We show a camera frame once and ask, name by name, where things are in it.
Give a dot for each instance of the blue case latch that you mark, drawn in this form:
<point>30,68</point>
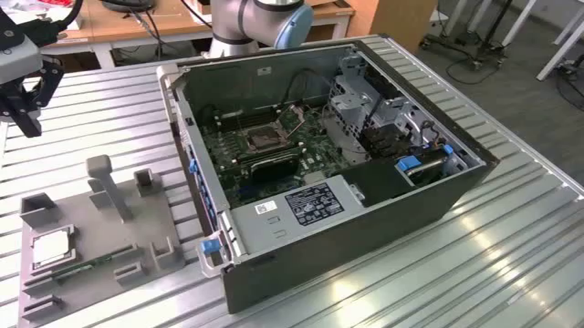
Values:
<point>211,247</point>

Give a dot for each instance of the white cardboard box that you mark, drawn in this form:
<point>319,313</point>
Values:
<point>76,20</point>

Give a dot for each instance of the white table with legs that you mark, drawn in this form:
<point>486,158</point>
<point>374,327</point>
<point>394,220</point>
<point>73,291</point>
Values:
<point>519,24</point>

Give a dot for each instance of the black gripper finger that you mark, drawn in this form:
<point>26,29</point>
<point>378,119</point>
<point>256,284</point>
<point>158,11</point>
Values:
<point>27,123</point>

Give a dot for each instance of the open black PC case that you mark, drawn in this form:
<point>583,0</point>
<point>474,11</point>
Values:
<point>343,256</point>

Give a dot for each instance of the square silver CPU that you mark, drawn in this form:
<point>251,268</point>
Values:
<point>53,247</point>

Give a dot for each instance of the glossy black fan shroud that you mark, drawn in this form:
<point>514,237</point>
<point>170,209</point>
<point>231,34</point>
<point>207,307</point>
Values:
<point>275,169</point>

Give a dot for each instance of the silver drive cage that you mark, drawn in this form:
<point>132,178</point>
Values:
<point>352,102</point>

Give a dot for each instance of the green RAM stick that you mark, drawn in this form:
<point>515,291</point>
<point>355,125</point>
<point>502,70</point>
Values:
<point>82,268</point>

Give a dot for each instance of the blue card retention clip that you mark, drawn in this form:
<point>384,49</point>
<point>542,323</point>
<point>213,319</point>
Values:
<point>192,165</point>

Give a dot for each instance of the CPU socket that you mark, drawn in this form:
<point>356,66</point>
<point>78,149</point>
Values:
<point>267,140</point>

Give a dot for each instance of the silver power supply unit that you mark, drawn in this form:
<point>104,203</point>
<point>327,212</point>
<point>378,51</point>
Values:
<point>260,232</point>

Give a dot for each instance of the socket locking lever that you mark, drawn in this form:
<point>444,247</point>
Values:
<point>299,124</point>

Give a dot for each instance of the hard disk in blue carrier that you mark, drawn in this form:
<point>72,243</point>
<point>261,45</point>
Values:
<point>408,163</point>

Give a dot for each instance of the small silver heatsink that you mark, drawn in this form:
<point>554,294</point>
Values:
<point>316,177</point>

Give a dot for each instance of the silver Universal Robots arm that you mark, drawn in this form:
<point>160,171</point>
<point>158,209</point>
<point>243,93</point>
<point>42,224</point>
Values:
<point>256,20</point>

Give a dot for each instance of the black plastic inner cover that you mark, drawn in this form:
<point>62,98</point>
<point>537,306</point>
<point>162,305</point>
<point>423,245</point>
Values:
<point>379,184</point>

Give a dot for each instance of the wooden cabinet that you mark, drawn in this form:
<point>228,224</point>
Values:
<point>398,20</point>

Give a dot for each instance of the grey parts rack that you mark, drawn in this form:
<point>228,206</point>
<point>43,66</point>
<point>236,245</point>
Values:
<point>92,239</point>

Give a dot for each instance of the white table leg frame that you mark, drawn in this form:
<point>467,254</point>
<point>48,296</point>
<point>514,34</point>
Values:
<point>561,51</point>

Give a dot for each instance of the green motherboard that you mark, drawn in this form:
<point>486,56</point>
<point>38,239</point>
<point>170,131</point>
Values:
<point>224,150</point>

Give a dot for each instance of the black RAM slot bank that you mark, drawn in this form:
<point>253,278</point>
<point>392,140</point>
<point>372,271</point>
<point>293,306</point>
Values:
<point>243,119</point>
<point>256,160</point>

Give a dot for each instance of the black wheeled stand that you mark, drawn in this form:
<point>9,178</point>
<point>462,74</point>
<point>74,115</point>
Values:
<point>489,51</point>

